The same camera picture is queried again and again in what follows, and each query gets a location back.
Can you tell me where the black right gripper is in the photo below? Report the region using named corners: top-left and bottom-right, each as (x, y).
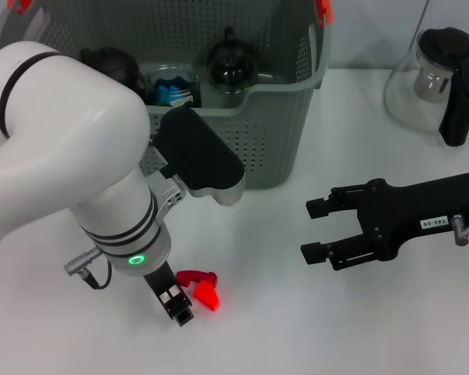
top-left (299, 173), bottom-right (469, 273)

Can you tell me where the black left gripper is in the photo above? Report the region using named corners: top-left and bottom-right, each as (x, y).
top-left (142, 260), bottom-right (195, 327)

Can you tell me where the red slope brick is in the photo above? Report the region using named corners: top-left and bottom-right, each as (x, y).
top-left (193, 280), bottom-right (221, 312)

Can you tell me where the dark red arch brick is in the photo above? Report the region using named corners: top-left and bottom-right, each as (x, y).
top-left (175, 269), bottom-right (219, 289)

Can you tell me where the glass teacup with black base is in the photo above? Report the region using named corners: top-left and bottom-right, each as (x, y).
top-left (144, 65), bottom-right (203, 108)
top-left (206, 26), bottom-right (258, 94)

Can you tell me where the blue square brick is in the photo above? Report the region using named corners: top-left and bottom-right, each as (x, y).
top-left (155, 79), bottom-right (181, 103)

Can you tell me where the grey perforated storage bin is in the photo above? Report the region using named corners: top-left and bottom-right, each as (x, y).
top-left (0, 0), bottom-right (333, 191)

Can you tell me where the black clay teapot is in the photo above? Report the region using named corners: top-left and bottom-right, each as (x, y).
top-left (80, 46), bottom-right (146, 95)

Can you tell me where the right gripper cable with plugs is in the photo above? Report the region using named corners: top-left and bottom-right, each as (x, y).
top-left (451, 213), bottom-right (469, 246)

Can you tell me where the glass pitcher with black handle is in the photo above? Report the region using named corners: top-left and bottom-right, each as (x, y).
top-left (383, 26), bottom-right (469, 148)

